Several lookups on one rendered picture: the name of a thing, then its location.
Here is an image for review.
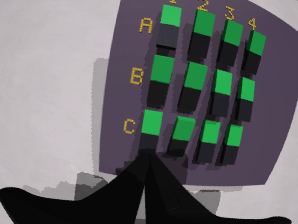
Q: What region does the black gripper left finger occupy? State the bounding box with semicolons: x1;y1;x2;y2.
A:
0;153;149;224

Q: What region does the purple switch panel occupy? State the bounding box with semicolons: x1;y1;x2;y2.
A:
98;0;298;186

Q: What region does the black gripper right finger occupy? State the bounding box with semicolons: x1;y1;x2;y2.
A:
145;155;291;224

